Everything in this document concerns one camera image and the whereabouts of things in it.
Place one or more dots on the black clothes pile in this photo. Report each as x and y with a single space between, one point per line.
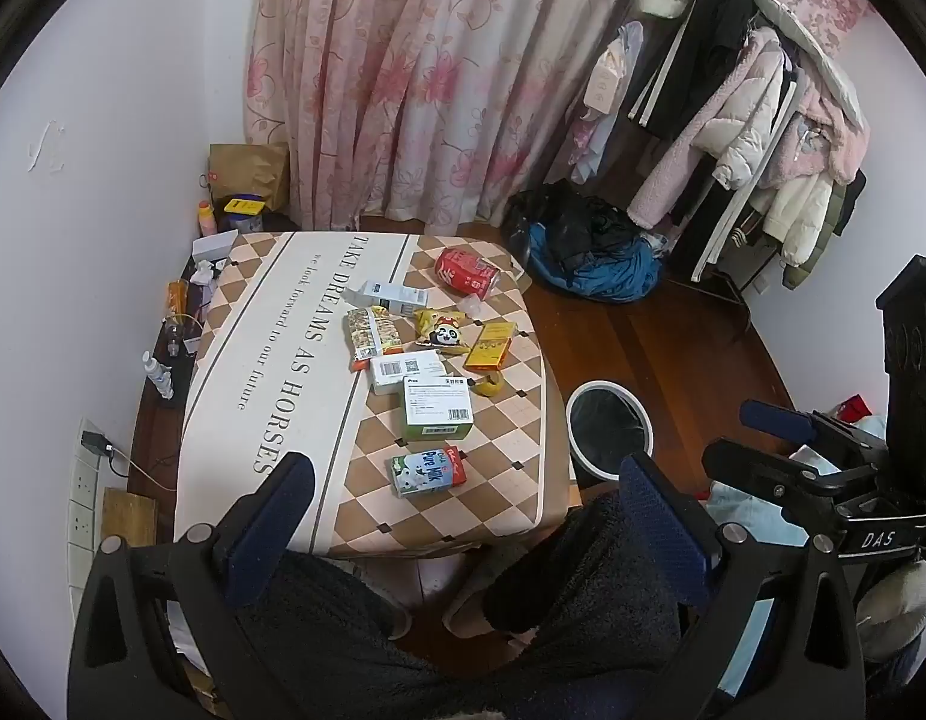
575 225

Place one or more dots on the grey and white coat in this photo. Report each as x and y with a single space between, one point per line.
815 52

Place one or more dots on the clear plastic bottle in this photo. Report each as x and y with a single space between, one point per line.
472 309

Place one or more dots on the orange bottle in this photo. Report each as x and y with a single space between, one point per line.
205 219

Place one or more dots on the white puffer jacket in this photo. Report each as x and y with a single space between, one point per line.
755 142

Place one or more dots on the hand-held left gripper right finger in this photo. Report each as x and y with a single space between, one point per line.
661 517

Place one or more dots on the white power strip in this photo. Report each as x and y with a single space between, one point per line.
84 510

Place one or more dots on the clear glass bottle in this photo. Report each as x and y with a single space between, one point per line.
175 337

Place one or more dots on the small yellow plastic container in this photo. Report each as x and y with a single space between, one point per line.
489 384

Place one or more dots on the black pants white stripe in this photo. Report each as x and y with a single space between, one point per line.
721 232

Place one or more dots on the white cardboard box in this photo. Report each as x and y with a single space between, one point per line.
215 246

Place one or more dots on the orange box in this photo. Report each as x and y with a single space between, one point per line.
489 346

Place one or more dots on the black charger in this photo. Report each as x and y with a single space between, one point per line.
96 444

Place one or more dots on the white and blue box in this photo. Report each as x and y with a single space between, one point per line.
384 297

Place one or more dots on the black jacket white stripes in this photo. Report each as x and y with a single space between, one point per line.
695 52

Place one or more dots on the person's legs dark fleece pants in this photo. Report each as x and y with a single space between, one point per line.
568 615

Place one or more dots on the milk carton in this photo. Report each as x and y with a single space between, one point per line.
429 471

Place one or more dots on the pink floral curtain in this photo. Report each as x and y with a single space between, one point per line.
433 75

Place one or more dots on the white round waste bin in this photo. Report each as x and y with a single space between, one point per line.
609 427

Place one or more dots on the olive jacket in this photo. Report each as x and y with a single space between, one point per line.
830 240

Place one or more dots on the pink fuzzy coat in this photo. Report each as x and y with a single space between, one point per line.
830 135

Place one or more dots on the white hanging shirt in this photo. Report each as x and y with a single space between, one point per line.
609 82

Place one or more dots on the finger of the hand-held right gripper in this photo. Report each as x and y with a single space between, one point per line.
748 465
778 420

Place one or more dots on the white box with label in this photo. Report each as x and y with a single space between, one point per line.
406 371

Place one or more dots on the colourful snack packet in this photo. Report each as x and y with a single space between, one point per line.
369 331

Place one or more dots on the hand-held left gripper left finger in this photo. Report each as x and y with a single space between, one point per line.
283 510

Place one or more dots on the brown paper bag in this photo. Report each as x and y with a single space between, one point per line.
253 169

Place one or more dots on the wooden board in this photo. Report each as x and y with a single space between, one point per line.
129 517

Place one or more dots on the white and blue tub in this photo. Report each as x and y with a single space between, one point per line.
241 223

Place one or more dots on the yellow panda snack packet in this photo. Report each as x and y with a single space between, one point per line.
440 330

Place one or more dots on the white spray bottle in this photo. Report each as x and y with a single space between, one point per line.
159 376

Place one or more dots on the person's right forearm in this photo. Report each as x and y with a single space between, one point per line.
894 600

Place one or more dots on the grey slipper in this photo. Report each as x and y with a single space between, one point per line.
470 600

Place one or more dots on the red snack packet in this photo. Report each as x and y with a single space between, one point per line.
463 270

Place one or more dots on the light blue cloth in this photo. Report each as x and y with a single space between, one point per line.
755 514

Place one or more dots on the red cloth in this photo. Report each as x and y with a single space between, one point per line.
853 408

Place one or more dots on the white and green box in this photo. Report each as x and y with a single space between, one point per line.
436 409

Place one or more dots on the clothes rack frame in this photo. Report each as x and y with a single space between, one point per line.
714 292

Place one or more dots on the white slipper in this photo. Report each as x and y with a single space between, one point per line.
391 615

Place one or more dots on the yellow box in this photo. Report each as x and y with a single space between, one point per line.
243 205

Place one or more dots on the cream fleece coat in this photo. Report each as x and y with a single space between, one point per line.
804 217

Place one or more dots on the blue cloth bag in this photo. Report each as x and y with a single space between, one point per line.
605 270

